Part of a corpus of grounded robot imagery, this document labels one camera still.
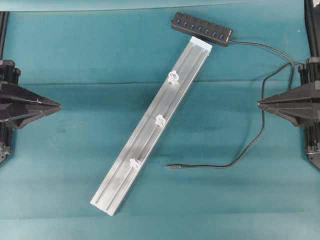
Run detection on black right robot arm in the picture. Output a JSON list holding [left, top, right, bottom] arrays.
[[258, 57, 320, 168]]

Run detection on black USB cable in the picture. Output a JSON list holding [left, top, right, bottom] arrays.
[[165, 39, 305, 170]]

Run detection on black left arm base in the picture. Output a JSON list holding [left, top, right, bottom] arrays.
[[0, 11, 9, 60]]

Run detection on silver aluminium rail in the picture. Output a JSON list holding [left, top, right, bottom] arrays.
[[90, 36, 212, 216]]

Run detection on white ring near hub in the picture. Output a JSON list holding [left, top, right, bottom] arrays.
[[167, 70, 180, 82]]

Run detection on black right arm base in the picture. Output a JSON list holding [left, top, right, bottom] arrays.
[[304, 0, 320, 57]]

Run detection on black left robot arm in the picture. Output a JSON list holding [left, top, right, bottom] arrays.
[[0, 60, 61, 162]]

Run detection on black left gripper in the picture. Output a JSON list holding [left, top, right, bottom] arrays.
[[0, 60, 61, 129]]

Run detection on white ring far end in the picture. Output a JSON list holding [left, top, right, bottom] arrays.
[[129, 157, 141, 170]]

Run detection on white middle ring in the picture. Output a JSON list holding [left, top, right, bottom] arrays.
[[154, 114, 167, 127]]

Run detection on black USB hub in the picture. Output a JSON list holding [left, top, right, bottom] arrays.
[[171, 12, 233, 47]]

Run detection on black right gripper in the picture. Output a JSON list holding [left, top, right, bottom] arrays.
[[258, 57, 320, 128]]

